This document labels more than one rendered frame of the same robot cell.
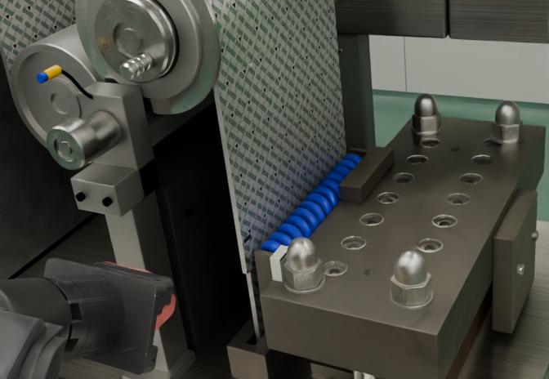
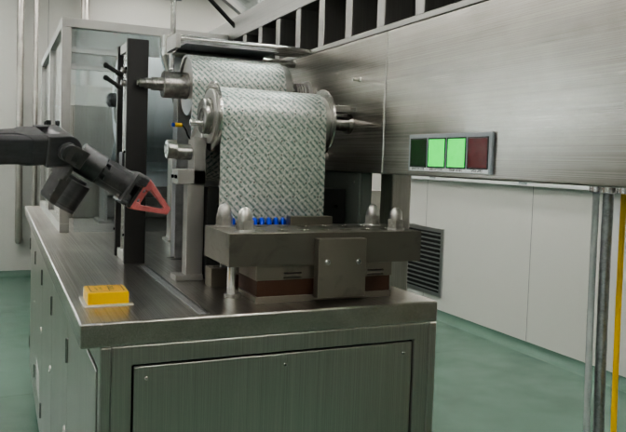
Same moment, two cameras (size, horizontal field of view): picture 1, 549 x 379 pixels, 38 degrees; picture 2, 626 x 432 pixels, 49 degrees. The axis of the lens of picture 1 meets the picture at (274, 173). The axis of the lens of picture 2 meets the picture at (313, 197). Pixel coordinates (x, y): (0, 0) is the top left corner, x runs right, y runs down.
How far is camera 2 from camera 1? 1.04 m
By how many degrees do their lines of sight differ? 40
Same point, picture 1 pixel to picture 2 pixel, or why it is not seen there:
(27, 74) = not seen: hidden behind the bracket
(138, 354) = (124, 195)
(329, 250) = not seen: hidden behind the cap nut
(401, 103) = not seen: outside the picture
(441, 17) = (381, 161)
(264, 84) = (255, 151)
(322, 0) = (314, 135)
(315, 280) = (223, 222)
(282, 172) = (259, 198)
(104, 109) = (191, 143)
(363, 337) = (219, 240)
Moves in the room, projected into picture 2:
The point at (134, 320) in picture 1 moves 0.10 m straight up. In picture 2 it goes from (129, 184) to (130, 131)
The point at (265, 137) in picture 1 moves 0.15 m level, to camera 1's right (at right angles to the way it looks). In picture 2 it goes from (250, 175) to (309, 178)
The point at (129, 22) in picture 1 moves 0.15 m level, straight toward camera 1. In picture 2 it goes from (202, 107) to (156, 101)
